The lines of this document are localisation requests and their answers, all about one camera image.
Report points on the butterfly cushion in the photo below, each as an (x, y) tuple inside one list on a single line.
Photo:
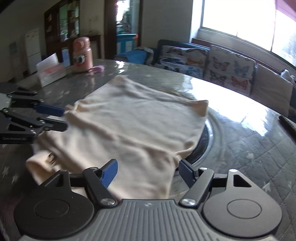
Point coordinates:
[(188, 61), (230, 70)]

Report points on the plain beige cushion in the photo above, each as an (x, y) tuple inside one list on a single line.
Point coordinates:
[(271, 90)]

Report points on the white plush toy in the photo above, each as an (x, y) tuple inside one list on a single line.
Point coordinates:
[(287, 76)]

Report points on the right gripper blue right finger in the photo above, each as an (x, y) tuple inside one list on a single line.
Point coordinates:
[(200, 182)]

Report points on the blue sofa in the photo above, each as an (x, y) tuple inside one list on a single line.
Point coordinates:
[(136, 56)]

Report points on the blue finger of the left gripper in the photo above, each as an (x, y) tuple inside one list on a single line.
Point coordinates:
[(17, 129), (25, 98)]

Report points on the cream knit garment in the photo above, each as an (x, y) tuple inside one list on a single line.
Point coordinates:
[(147, 131)]

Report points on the left butterfly cushion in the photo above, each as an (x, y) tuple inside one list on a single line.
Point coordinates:
[(188, 61)]

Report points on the pink white tissue box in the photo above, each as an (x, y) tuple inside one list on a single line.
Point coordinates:
[(50, 70)]

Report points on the white refrigerator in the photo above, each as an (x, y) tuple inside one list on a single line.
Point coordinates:
[(33, 50)]

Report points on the black comb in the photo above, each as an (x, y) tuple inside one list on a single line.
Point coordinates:
[(288, 126)]

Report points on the dark wooden cabinet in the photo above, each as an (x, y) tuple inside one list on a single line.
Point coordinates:
[(61, 23)]

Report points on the window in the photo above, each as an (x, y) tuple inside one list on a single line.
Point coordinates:
[(269, 25)]

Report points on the grey blanket on sofa arm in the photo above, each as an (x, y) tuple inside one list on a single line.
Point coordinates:
[(149, 54)]

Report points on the pink cartoon water bottle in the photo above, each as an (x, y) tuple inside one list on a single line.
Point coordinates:
[(82, 55)]

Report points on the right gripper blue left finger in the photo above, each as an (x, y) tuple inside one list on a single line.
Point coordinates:
[(95, 182)]

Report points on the right butterfly cushion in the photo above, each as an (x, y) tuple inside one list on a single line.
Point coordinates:
[(230, 70)]

